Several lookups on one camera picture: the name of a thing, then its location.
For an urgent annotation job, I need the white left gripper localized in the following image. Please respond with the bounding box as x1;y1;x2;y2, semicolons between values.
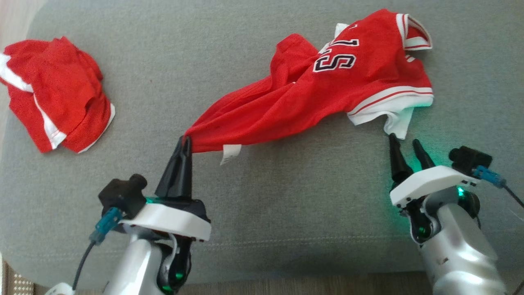
121;136;212;242

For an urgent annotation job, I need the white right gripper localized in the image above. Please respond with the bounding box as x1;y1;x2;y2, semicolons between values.
388;133;479;207

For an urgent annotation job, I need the red basketball jersey number 15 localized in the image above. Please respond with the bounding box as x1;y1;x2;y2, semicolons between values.
184;8;434;166

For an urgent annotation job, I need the red shorts white stripe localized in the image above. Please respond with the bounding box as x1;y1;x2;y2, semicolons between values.
0;36;116;154

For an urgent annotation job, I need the grey fabric sofa seat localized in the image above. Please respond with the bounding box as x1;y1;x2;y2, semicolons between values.
0;0;524;290

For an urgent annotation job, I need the cream perforated laundry basket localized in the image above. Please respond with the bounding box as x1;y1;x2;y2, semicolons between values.
0;254;46;295

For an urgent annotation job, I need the teal right camera connector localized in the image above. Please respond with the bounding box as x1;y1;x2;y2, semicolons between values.
474;165;505;188

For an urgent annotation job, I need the teal camera connector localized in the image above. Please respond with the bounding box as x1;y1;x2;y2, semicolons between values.
474;165;505;188
89;206;123;246

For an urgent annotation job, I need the teal left camera connector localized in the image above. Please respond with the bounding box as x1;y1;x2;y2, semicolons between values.
89;206;123;246

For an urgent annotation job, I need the black right camera cable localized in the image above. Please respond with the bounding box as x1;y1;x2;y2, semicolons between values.
502;184;524;208

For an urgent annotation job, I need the black camera cable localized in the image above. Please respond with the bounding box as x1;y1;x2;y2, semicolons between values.
72;241;97;290
502;184;524;208

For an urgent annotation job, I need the black left camera cable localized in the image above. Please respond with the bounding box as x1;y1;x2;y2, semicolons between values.
72;241;97;290

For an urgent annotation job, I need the white cable label tag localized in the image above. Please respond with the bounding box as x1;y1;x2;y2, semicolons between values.
44;282;75;295

